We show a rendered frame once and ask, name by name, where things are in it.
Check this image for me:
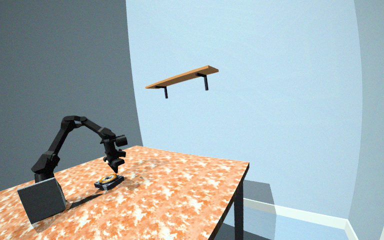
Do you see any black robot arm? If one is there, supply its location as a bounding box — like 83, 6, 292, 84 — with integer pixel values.
31, 115, 128, 183

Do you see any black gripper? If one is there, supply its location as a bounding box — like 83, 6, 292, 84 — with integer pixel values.
103, 148, 125, 174

